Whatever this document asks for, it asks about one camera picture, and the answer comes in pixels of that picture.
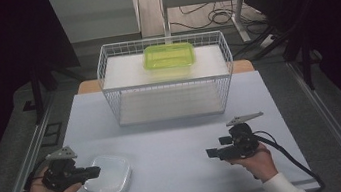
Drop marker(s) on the person's right hand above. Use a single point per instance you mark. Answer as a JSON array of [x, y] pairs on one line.
[[257, 164]]

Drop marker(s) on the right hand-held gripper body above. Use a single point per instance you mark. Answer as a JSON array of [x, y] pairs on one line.
[[242, 139]]

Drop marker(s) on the white cabinet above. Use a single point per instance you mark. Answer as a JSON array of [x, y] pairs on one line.
[[96, 15]]

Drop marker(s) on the black floor plate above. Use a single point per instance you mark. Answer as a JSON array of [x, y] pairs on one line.
[[52, 134]]

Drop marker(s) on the clear container with green lid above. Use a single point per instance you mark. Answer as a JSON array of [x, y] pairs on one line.
[[168, 57]]

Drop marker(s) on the white square plate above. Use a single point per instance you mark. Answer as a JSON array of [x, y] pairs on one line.
[[110, 175]]

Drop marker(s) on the aluminium rail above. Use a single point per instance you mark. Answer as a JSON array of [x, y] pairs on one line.
[[24, 173], [334, 126]]

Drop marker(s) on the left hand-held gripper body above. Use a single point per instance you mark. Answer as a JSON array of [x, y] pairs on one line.
[[61, 172]]

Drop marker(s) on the wooden table board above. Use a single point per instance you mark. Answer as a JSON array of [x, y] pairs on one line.
[[88, 87]]

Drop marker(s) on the black metal stand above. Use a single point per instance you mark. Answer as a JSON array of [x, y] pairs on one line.
[[38, 91]]

